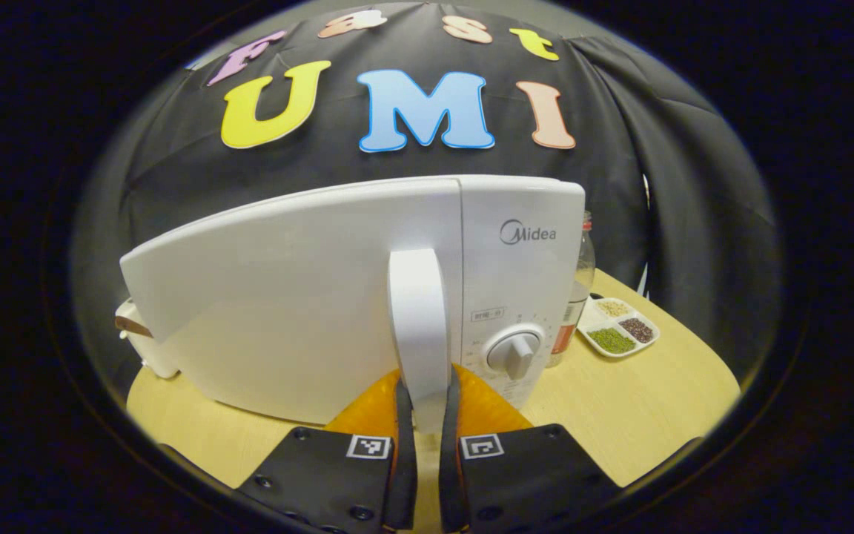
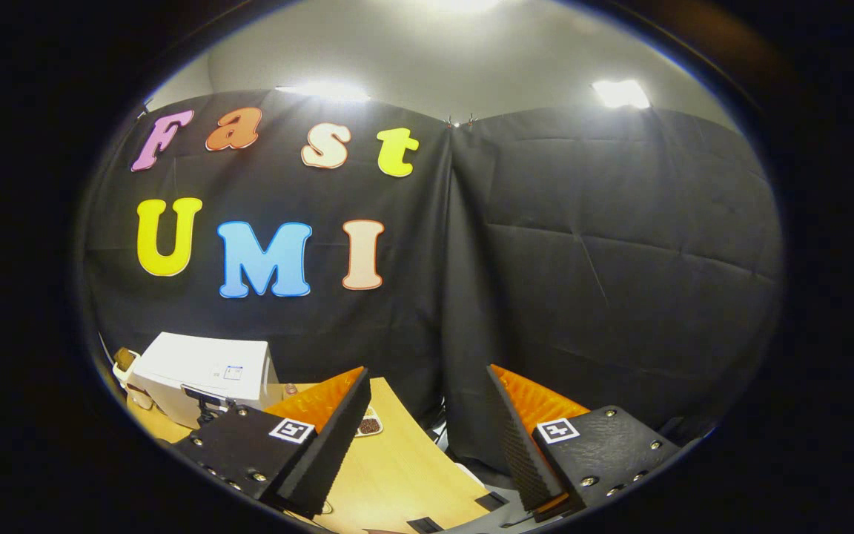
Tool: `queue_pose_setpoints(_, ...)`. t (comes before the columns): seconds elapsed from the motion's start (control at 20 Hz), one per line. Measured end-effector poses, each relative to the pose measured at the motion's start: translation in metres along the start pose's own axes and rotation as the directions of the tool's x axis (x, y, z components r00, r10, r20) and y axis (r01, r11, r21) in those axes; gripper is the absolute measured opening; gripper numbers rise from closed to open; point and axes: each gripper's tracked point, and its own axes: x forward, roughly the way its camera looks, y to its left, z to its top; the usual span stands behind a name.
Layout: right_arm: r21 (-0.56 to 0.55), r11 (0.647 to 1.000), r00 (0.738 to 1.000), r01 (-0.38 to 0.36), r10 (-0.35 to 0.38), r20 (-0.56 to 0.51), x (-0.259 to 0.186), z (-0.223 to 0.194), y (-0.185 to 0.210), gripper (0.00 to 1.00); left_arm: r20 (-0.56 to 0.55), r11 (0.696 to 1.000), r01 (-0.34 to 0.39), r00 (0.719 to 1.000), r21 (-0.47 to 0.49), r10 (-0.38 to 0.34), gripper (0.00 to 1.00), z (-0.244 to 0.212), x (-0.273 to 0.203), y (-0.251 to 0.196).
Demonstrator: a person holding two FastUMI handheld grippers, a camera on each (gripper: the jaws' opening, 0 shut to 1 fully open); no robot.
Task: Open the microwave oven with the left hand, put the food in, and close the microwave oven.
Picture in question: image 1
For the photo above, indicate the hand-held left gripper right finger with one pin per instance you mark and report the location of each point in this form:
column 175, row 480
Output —
column 449, row 482

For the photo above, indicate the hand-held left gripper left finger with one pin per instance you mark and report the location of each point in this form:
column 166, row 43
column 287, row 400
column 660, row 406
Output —
column 406, row 482

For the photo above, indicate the white microwave oven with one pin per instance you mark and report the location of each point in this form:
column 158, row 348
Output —
column 286, row 297

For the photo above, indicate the green beans heap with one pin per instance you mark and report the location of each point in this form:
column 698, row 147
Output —
column 611, row 341

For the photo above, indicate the white divided dish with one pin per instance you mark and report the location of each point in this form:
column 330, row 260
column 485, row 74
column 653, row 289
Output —
column 599, row 323

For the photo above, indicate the clear plastic bottle red label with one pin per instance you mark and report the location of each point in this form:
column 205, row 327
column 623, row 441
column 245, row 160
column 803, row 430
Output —
column 579, row 297

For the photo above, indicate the pale yellow beans heap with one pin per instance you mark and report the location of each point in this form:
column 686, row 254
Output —
column 614, row 308

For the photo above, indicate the dark red beans heap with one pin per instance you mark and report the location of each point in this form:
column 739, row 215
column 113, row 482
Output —
column 637, row 330

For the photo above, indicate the white toaster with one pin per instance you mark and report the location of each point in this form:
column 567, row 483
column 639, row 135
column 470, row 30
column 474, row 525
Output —
column 156, row 360

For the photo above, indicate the brown wooden spoon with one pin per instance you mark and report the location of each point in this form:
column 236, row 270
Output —
column 134, row 327

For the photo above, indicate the black backdrop cloth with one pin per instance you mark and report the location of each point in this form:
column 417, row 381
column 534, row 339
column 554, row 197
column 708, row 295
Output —
column 694, row 222

